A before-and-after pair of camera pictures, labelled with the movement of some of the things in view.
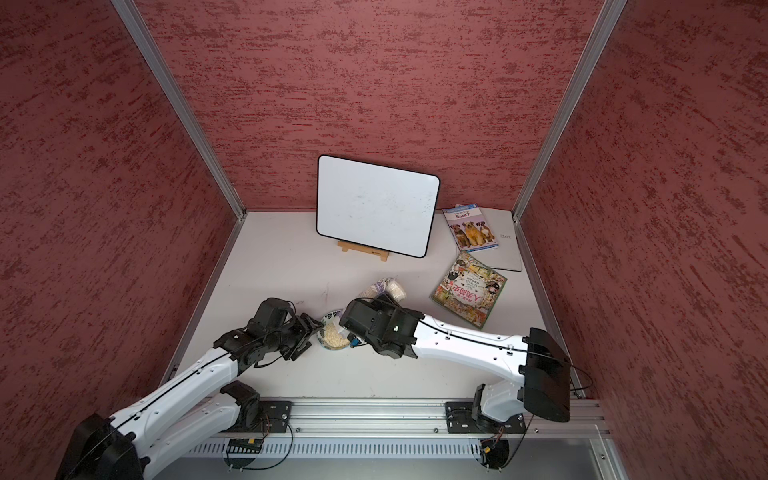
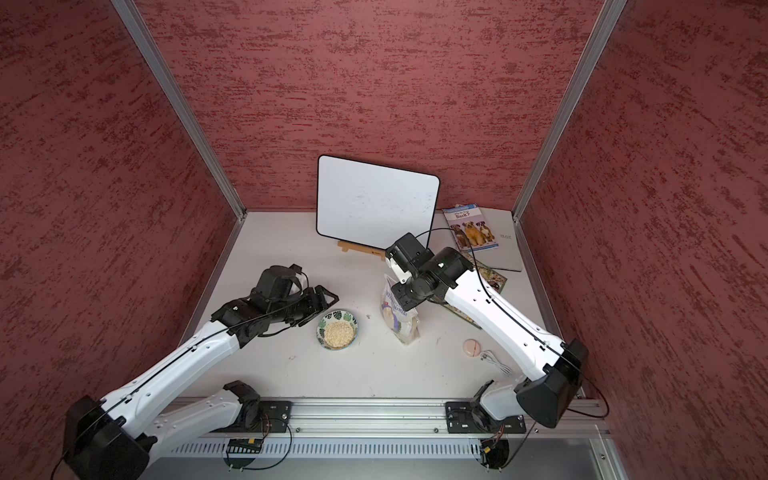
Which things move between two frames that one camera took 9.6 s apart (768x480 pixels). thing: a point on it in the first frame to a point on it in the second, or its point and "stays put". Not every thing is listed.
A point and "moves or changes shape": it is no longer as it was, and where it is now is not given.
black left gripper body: (291, 337) to (295, 308)
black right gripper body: (385, 301) to (412, 291)
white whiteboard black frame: (375, 206) stays put
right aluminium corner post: (606, 21) stays put
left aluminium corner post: (145, 38) stays put
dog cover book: (469, 228) stays put
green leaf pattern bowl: (331, 335) stays put
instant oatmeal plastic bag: (387, 286) moves or changes shape
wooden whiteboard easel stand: (354, 246) stays put
